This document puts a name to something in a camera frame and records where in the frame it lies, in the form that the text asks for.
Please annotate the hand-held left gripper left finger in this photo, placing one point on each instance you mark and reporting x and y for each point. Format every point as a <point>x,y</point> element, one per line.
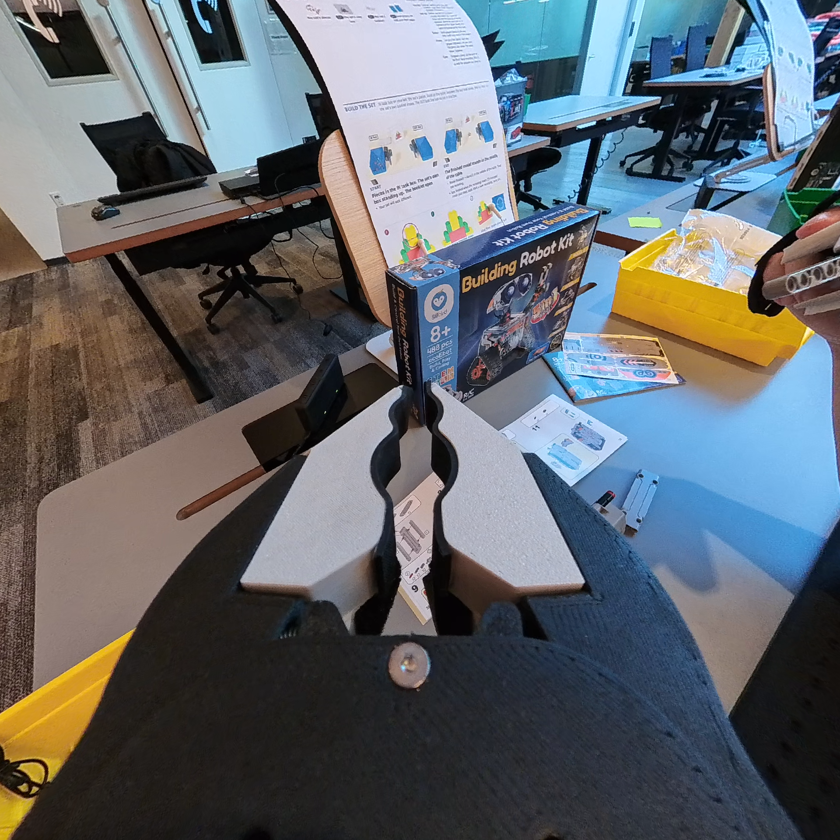
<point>315,525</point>

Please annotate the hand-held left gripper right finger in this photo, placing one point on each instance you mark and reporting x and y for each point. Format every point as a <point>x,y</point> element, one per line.
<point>512,525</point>

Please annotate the black and grey brick assembly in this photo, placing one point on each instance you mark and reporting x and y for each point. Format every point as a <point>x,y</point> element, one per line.
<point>640,499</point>

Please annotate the brown-edged office desk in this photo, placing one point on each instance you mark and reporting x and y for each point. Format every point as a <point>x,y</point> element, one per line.
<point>702,79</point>
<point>590,111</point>
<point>164,220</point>

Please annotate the grey desk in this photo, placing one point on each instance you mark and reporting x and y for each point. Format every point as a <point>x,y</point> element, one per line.
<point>689,459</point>

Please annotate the wooden document stand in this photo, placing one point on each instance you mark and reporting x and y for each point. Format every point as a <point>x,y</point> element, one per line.
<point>348,216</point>
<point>778,141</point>

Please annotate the open instruction manual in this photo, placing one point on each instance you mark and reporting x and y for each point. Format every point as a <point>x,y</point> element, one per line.
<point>564,439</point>

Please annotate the printed instruction sheet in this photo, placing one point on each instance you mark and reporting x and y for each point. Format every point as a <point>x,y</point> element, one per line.
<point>787,52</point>
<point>407,79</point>

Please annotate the black plastic device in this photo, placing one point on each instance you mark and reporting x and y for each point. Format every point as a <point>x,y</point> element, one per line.
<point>321,394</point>

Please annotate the clear plastic bags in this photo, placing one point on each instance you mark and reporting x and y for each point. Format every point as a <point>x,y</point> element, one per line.
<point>715,256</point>

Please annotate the blue booklet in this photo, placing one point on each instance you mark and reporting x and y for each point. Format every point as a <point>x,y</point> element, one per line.
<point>558,377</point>

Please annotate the yellow sticky note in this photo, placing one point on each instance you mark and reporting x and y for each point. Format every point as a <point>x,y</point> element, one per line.
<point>644,222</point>

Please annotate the black office chair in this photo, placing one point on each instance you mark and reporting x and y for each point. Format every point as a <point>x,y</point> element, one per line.
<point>236,256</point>
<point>535,167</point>
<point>663,59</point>

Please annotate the yellow storage bin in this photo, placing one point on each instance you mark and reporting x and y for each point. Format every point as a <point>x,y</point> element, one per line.
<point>689,315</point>
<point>39,709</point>

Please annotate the blue robot kit box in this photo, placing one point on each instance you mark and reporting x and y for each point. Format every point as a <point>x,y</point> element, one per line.
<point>512,295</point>

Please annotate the toy kit bucket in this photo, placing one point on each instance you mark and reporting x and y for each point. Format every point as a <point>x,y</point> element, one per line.
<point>512,108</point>

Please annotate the black perforated pad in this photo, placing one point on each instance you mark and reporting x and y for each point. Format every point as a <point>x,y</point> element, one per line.
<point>800,722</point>

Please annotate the black laptop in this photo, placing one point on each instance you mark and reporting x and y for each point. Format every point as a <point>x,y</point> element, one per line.
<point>289,167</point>

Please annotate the black keyboard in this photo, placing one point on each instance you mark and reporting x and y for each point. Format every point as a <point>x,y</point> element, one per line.
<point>151,189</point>

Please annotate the computer mouse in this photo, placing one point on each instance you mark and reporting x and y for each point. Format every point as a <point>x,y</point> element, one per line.
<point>105,212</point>

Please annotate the black jacket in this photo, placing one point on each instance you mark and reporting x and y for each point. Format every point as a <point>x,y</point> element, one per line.
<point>170,164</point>

